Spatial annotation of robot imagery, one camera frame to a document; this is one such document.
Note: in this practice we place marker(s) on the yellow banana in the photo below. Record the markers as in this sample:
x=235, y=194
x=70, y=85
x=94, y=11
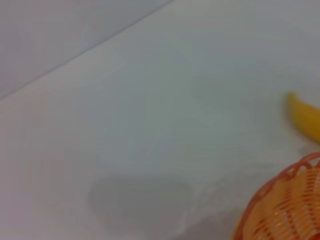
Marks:
x=306, y=117

